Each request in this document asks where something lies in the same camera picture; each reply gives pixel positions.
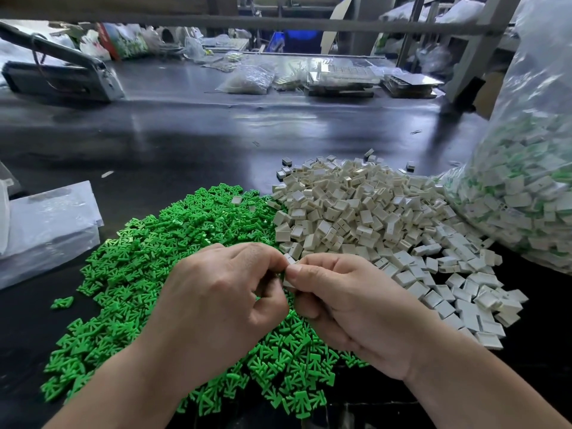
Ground grey metal horizontal bar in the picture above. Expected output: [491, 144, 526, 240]
[0, 15, 506, 36]

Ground person's right hand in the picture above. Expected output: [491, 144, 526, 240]
[284, 253, 448, 383]

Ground stack of clear flat bags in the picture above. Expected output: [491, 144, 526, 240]
[0, 180, 104, 291]

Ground pile of white plastic caps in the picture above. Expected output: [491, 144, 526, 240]
[271, 156, 530, 351]

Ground clear plastic bag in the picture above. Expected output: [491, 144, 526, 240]
[442, 0, 572, 275]

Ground person's left hand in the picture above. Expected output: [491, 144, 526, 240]
[134, 241, 291, 390]

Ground blue crate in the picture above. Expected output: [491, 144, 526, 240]
[268, 29, 323, 54]

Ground dark flat tray stack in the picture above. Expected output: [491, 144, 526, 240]
[383, 69, 445, 99]

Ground grey metal slanted post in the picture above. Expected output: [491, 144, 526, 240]
[444, 0, 524, 108]

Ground person's left forearm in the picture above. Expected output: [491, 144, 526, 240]
[43, 339, 202, 429]

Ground grey heat sealer machine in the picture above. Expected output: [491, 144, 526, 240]
[0, 22, 126, 104]

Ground pile of green plastic clips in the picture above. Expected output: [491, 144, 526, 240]
[40, 183, 368, 419]

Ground small clear bag of parts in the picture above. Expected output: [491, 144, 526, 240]
[217, 65, 276, 95]

